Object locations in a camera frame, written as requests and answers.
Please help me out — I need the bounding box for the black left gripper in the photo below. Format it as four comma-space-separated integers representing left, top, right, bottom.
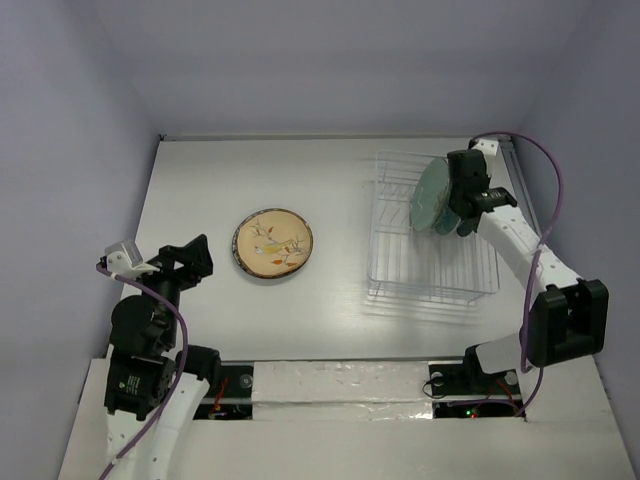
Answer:
131, 232, 212, 345

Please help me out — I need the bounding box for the light green plate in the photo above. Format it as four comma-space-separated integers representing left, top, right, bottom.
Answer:
410, 158, 450, 232

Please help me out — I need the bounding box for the beige bird plate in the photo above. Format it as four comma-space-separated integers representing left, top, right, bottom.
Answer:
231, 208, 314, 280

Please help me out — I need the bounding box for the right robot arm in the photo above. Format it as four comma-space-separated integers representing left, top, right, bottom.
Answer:
447, 149, 609, 392

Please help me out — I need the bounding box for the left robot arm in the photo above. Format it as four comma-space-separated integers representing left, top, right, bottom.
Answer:
96, 235, 221, 479

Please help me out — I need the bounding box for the dark teal plate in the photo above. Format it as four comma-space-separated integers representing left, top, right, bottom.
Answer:
433, 206, 474, 237

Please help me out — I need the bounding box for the white foam block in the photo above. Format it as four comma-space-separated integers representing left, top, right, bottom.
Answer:
251, 361, 433, 422

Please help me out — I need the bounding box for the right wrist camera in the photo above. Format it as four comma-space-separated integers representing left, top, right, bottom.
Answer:
468, 137, 500, 177

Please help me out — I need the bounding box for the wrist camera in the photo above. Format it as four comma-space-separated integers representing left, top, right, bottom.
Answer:
468, 137, 500, 177
102, 240, 156, 279

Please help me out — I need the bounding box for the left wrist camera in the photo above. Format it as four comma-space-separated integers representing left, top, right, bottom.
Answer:
102, 240, 156, 279

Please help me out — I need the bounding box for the white wire dish rack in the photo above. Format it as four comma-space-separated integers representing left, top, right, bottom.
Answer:
368, 150, 500, 305

